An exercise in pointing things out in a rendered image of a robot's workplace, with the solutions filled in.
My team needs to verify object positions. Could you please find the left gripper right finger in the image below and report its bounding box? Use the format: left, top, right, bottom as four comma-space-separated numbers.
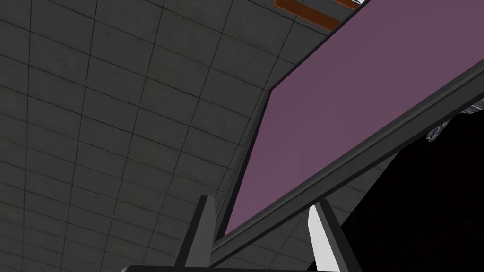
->
308, 200, 363, 272

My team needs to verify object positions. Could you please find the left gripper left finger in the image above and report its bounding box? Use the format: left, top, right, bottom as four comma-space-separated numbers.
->
174, 195, 216, 269

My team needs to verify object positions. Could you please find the brown framed picture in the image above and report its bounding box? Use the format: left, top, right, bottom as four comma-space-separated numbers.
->
273, 0, 364, 32

